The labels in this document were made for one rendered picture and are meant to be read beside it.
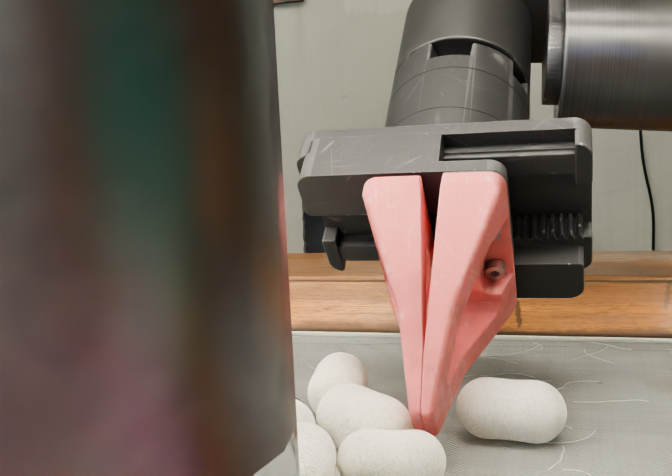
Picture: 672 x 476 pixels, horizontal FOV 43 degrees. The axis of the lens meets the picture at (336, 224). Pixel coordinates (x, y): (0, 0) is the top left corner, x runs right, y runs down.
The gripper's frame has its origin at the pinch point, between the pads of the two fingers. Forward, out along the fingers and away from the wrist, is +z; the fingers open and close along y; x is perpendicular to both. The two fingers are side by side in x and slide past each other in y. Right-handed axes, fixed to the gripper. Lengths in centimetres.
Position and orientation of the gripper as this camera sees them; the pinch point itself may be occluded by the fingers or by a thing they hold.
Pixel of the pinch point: (426, 401)
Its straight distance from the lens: 26.8
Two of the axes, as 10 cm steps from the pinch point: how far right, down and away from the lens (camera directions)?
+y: 9.6, -0.2, -2.7
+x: 2.1, 6.7, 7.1
